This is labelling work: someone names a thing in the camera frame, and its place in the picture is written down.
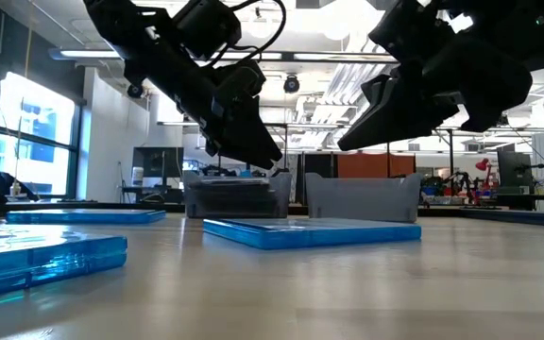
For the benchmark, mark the red desk lamp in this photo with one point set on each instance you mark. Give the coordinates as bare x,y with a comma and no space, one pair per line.
481,164

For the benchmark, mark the translucent grey plastic bin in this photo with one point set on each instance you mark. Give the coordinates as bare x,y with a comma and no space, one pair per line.
286,193

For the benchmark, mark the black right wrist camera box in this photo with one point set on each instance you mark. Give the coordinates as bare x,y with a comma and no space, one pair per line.
409,28

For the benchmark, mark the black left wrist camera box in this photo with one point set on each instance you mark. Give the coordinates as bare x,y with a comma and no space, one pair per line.
206,26

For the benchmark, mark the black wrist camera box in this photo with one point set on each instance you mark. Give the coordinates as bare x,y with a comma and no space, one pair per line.
409,28
206,26

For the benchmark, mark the small pale bottle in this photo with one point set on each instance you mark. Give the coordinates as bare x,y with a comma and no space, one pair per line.
15,190

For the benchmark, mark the black dome ceiling camera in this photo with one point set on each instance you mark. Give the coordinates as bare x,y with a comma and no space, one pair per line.
292,84
135,92

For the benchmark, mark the orange partition wall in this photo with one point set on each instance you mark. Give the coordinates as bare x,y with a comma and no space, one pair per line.
371,165

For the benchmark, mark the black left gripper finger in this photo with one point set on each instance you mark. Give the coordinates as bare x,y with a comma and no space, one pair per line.
243,80
243,137

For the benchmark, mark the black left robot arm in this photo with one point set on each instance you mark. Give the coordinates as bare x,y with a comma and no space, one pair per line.
121,28

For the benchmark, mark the blue plastic disc case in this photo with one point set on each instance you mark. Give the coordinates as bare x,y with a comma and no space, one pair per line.
310,236
88,216
40,260

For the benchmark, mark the long ceiling light strip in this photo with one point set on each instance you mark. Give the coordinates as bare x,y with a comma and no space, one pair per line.
88,54

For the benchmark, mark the white plastic container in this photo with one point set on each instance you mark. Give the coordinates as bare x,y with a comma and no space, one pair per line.
137,177

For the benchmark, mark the large bright window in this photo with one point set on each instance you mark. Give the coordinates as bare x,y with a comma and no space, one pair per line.
36,108

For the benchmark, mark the clear jewel case black tray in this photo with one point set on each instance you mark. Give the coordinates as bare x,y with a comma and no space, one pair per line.
234,200

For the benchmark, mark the black aluminium table frame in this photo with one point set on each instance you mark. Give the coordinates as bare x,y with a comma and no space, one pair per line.
111,206

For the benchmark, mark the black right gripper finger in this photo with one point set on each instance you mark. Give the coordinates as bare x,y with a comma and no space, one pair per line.
404,120
377,92

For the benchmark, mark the opaque grey plastic bin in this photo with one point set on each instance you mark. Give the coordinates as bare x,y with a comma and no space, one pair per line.
362,198

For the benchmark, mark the black computer monitor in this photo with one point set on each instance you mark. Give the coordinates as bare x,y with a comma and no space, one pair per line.
158,161
513,167

